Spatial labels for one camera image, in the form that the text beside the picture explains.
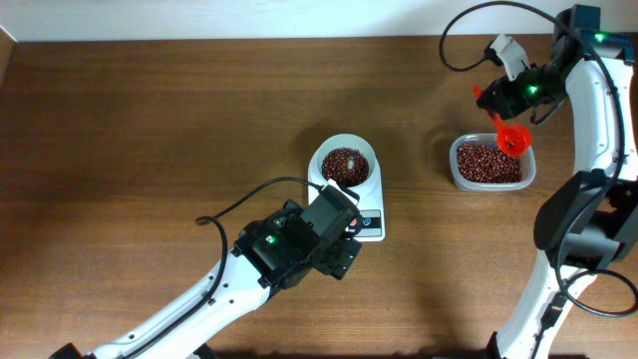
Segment red adzuki beans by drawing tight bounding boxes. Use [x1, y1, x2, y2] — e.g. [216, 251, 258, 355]
[456, 145, 522, 183]

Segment clear plastic bean container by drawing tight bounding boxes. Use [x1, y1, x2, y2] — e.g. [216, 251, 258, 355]
[449, 134, 536, 191]

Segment white digital kitchen scale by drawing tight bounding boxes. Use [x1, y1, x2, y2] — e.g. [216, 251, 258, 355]
[307, 155, 387, 244]

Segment red beans in bowl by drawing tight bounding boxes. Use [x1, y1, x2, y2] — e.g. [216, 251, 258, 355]
[321, 148, 369, 187]

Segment red plastic measuring scoop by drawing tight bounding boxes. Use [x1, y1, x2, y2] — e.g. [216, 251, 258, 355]
[485, 110, 532, 157]

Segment white round bowl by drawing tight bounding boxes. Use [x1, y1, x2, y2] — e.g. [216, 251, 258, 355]
[308, 134, 381, 198]

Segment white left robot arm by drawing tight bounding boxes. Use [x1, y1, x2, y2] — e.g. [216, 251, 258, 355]
[53, 198, 363, 359]

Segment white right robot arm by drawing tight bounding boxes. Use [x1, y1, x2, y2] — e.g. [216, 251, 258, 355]
[475, 5, 637, 358]

